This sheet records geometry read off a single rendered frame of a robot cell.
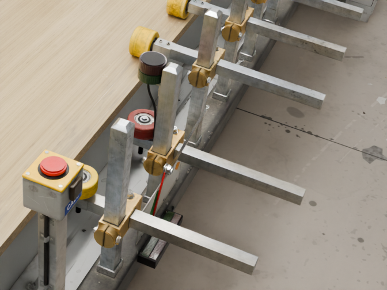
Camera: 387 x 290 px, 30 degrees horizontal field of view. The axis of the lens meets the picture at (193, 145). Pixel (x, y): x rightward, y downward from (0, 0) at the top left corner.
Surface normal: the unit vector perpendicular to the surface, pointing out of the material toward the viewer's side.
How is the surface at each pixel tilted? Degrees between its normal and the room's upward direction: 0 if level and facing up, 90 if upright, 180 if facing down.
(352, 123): 0
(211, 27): 90
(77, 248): 0
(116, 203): 90
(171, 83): 90
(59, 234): 90
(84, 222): 0
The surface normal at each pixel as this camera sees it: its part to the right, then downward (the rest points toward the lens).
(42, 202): -0.37, 0.57
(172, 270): 0.14, -0.75
